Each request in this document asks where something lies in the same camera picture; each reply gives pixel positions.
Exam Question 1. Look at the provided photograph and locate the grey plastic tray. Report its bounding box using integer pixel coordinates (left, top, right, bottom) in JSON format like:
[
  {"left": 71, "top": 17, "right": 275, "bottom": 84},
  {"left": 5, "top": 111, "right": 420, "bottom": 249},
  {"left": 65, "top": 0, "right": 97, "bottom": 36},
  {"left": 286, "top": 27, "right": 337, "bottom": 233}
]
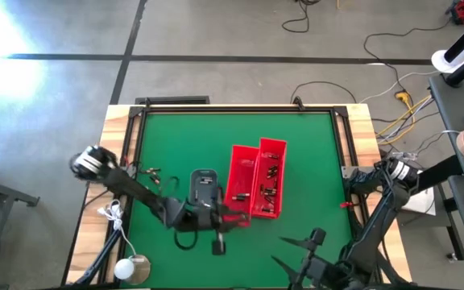
[{"left": 188, "top": 168, "right": 220, "bottom": 210}]

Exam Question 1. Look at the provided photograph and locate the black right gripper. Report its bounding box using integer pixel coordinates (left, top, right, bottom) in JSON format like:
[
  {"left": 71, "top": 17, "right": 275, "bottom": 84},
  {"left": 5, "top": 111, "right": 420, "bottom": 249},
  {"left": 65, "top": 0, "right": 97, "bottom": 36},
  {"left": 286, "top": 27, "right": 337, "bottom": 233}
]
[{"left": 271, "top": 227, "right": 352, "bottom": 290}]

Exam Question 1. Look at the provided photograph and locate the yellow floor cable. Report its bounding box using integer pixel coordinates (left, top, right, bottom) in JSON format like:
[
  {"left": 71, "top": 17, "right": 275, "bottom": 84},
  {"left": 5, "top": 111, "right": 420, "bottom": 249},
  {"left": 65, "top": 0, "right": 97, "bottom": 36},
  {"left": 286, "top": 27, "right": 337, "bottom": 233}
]
[{"left": 376, "top": 91, "right": 433, "bottom": 146}]

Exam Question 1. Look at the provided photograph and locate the grey side table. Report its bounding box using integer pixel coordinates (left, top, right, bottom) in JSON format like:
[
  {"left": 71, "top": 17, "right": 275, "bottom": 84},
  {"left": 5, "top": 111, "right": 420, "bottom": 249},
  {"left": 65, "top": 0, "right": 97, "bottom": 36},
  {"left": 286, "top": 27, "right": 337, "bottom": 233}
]
[{"left": 428, "top": 72, "right": 464, "bottom": 279}]

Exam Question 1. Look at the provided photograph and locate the black diagonal brace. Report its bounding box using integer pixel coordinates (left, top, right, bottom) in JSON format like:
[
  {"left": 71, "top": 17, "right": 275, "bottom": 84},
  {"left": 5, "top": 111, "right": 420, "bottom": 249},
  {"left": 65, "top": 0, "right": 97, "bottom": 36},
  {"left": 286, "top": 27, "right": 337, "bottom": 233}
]
[{"left": 72, "top": 227, "right": 124, "bottom": 287}]

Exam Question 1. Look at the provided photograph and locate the white bundled cable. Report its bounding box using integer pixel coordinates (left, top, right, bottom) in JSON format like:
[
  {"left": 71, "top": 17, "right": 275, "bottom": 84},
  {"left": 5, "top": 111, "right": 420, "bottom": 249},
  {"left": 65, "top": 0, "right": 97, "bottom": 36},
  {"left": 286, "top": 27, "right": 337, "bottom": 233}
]
[{"left": 97, "top": 199, "right": 136, "bottom": 259}]

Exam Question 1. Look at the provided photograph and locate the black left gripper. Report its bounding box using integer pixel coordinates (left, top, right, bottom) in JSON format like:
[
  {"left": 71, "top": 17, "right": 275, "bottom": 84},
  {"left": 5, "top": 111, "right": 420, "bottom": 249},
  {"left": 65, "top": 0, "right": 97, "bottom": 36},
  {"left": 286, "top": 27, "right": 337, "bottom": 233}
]
[{"left": 162, "top": 187, "right": 253, "bottom": 257}]

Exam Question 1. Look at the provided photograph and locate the green table mat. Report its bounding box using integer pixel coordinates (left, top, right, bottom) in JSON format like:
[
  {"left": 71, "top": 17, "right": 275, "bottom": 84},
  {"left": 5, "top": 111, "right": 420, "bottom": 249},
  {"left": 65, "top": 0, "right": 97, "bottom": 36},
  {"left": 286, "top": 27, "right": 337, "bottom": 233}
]
[{"left": 126, "top": 111, "right": 362, "bottom": 288}]

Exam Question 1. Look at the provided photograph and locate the white box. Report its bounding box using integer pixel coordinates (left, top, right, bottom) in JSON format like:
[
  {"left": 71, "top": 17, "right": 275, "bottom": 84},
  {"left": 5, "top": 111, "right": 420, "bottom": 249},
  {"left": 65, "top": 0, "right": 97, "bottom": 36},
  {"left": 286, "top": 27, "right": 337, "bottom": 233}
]
[{"left": 400, "top": 187, "right": 437, "bottom": 217}]

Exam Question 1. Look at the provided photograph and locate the flat black bar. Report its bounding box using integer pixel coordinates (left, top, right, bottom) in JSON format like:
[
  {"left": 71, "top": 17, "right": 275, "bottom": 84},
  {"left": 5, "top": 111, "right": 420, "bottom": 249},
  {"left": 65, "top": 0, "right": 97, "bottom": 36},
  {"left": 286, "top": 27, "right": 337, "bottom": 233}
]
[{"left": 135, "top": 95, "right": 211, "bottom": 106}]

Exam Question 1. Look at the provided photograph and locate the arched black floor cable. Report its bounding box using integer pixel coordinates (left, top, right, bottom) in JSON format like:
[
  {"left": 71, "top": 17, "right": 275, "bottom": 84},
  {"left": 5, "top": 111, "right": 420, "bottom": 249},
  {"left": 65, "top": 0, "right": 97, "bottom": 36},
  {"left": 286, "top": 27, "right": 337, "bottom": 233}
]
[{"left": 290, "top": 80, "right": 358, "bottom": 105}]

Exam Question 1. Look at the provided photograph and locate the black diagonal beam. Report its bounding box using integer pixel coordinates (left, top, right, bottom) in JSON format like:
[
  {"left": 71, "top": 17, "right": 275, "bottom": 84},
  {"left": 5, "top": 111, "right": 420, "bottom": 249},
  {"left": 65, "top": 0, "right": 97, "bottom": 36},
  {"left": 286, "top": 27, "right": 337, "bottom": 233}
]
[{"left": 412, "top": 155, "right": 464, "bottom": 194}]

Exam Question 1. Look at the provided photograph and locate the round metal base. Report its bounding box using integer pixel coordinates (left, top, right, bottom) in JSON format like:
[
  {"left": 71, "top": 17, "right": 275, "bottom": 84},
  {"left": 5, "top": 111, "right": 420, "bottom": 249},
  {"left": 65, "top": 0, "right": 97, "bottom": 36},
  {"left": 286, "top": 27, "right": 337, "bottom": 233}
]
[{"left": 126, "top": 254, "right": 151, "bottom": 286}]

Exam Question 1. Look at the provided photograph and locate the red plastic storage bin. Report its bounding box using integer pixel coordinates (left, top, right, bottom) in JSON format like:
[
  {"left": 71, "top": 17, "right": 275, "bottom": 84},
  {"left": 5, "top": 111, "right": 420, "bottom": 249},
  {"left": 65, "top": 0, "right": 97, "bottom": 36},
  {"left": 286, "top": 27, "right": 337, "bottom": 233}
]
[
  {"left": 222, "top": 144, "right": 261, "bottom": 229},
  {"left": 251, "top": 137, "right": 288, "bottom": 221}
]

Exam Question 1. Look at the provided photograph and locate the long black floor cable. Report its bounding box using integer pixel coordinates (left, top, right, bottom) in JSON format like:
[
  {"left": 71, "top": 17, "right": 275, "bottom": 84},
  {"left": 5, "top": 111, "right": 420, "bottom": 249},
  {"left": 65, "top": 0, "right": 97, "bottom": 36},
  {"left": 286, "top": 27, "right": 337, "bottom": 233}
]
[{"left": 362, "top": 19, "right": 453, "bottom": 97}]

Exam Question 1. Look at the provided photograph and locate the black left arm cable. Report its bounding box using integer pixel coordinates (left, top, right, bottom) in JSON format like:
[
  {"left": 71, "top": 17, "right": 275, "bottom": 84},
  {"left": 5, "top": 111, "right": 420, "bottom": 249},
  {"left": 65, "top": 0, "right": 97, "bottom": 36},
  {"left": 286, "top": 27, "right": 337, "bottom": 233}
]
[{"left": 159, "top": 175, "right": 200, "bottom": 251}]

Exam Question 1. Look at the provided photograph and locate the white floor cable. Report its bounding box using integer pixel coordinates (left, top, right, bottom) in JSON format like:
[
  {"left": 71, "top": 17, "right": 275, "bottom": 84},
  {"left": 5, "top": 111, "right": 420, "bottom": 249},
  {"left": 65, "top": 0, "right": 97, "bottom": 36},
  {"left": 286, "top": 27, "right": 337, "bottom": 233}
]
[{"left": 358, "top": 70, "right": 441, "bottom": 104}]

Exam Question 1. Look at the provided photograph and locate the white ball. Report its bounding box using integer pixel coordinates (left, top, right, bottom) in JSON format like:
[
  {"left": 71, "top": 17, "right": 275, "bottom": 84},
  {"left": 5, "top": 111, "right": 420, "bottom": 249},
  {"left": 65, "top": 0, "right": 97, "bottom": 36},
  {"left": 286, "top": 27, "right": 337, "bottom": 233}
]
[{"left": 113, "top": 259, "right": 135, "bottom": 281}]

